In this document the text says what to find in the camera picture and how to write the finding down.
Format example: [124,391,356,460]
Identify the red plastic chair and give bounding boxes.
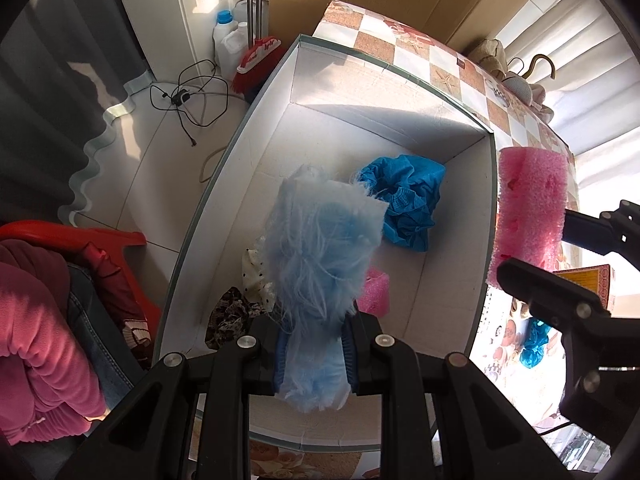
[0,220,163,341]

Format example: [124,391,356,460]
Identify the red broom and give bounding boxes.
[231,0,283,93]

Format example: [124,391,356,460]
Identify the grey curtain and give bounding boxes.
[0,0,153,226]

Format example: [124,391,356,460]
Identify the person's jeans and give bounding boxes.
[65,262,146,406]

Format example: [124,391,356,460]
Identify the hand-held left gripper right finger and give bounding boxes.
[344,312,571,480]

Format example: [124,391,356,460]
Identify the checkered printed tablecloth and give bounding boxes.
[247,0,616,480]

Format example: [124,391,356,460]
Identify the small blue cloth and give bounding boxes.
[520,317,553,368]

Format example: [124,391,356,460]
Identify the dark patterned cloth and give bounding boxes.
[205,286,268,351]

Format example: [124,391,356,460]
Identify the large pink sponge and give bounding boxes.
[487,146,571,288]

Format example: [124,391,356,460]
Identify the beige plush toy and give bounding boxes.
[470,39,506,68]

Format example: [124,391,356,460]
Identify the blue knit cloth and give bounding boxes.
[357,155,447,253]

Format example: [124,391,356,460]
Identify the white sheer curtain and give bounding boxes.
[495,0,640,321]

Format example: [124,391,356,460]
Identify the orange box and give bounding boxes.
[552,263,613,311]

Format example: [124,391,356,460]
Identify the white plastic jug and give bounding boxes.
[222,21,251,73]

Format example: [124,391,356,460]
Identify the white cable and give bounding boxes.
[199,146,228,185]

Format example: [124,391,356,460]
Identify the small pink sponge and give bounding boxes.
[356,267,391,317]

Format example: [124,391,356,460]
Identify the dark red knit garment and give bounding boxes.
[82,242,153,356]

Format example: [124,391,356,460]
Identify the white polka-dot cloth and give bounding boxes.
[241,245,278,311]

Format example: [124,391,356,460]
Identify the light blue furry cloth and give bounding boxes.
[264,164,390,413]

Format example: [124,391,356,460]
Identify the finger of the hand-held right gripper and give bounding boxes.
[496,258,640,443]
[562,200,640,256]

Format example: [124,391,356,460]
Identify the white bottle with blue cap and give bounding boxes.
[212,9,236,68]

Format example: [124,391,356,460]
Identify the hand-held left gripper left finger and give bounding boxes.
[55,315,289,480]

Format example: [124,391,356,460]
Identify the grey fabric item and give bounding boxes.
[502,72,533,98]

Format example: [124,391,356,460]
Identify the white cardboard box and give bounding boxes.
[152,33,498,453]

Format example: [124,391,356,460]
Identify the wooden hanger hook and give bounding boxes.
[529,53,557,81]

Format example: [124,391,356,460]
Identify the pale pink fabric item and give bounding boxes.
[530,84,556,123]

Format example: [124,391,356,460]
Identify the black cable with adapter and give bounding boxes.
[150,59,231,148]

